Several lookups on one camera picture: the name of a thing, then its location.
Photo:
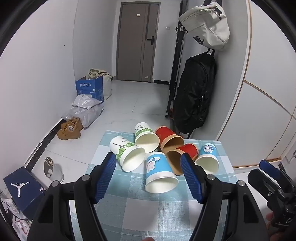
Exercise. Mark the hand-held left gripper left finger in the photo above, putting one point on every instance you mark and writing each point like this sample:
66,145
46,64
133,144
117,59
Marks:
105,179

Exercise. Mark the blue cardboard box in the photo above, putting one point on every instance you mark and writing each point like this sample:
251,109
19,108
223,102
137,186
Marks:
89,89

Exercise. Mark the dark red slippers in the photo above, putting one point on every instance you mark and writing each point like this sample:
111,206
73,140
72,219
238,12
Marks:
171,112

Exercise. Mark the red paper cup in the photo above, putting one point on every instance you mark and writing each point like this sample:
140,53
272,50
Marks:
190,149
165,134

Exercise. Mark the grey plastic parcel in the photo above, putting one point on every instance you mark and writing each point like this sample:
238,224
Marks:
92,115
84,100

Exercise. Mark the black backpack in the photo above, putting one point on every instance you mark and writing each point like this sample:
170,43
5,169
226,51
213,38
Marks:
194,92

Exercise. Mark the large blue cartoon paper cup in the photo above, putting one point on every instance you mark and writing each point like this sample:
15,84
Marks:
157,165

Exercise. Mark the black metal rack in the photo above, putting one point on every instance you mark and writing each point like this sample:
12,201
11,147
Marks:
178,58

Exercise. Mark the small round mirror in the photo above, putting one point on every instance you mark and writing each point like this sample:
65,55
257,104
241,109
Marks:
56,175

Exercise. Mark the dark blue shoe box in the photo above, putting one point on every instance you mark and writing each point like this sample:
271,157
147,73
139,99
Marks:
20,190

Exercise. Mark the blue checked tablecloth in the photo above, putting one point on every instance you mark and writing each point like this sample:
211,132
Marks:
129,187

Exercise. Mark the person's right hand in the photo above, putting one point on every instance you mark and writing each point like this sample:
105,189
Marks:
269,217

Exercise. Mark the grey entrance door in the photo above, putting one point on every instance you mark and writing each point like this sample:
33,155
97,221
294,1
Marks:
134,46

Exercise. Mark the brown shoe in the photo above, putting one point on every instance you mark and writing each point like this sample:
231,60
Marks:
68,134
74,124

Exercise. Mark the white canvas bag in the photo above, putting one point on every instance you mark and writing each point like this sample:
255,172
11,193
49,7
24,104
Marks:
205,25

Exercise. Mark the white power strip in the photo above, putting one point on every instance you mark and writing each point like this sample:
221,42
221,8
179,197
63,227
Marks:
6,199

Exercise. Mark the beige tote bag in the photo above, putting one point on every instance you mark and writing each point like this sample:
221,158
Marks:
107,85

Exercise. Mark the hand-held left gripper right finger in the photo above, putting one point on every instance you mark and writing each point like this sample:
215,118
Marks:
190,178

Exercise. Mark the white green paper cup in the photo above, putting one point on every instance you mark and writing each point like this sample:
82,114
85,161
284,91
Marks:
122,150
143,132

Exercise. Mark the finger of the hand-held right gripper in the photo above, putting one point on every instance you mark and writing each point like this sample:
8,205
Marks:
268,165
261,178

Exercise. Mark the small blue cartoon paper cup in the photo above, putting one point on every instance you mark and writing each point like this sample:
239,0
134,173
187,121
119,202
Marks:
208,150

